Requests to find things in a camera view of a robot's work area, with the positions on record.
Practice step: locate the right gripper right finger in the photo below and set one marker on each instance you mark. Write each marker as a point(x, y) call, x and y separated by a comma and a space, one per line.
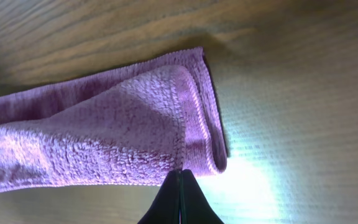
point(194, 207)

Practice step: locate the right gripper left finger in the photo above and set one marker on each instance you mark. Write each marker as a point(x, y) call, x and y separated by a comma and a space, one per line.
point(165, 209)

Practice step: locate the purple microfiber cloth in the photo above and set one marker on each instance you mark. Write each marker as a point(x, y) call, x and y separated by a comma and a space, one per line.
point(127, 126)

